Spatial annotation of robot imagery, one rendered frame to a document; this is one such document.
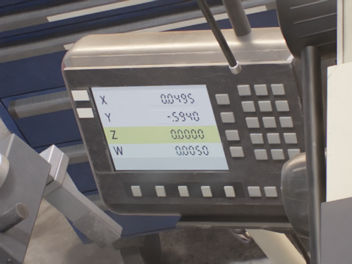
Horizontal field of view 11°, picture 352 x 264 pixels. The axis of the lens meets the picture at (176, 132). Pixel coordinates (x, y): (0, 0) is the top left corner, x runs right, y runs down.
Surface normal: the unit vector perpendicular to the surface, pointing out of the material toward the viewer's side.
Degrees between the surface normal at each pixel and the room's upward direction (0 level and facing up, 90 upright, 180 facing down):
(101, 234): 83
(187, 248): 0
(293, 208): 57
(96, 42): 19
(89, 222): 83
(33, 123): 90
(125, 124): 71
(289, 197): 45
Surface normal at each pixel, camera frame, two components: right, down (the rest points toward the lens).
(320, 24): -0.22, 0.37
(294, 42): -0.53, 0.62
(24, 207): 0.71, -0.45
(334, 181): -0.36, -0.65
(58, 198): -0.15, 0.65
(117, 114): -0.40, 0.50
